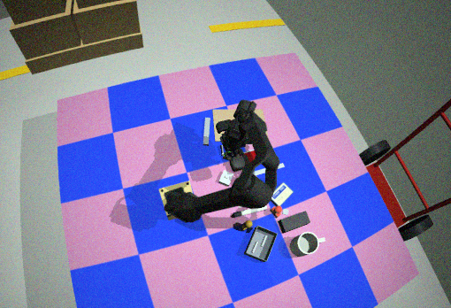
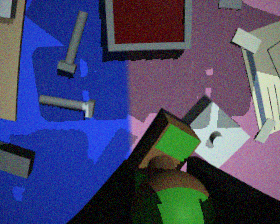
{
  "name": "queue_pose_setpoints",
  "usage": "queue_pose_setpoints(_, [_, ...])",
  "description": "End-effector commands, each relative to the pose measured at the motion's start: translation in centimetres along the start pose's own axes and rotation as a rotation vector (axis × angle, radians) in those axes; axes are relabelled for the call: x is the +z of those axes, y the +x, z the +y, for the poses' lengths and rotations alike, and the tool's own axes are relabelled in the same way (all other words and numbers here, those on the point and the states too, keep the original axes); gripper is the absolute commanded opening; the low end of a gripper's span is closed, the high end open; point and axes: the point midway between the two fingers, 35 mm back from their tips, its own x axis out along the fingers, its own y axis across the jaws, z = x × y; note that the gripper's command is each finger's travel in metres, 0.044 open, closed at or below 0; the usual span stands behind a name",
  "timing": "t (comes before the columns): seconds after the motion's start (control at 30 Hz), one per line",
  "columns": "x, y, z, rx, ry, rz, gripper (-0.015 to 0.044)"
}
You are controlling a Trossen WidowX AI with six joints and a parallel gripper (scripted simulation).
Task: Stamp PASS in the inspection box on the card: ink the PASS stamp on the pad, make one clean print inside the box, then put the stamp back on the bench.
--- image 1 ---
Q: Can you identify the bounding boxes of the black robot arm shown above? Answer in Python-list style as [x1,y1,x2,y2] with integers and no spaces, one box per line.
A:
[164,99,280,223]

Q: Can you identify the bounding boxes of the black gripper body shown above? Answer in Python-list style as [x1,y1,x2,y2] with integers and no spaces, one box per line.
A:
[216,119,250,172]

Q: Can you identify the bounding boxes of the white mug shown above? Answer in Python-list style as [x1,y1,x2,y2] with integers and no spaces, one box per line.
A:
[290,232,325,257]

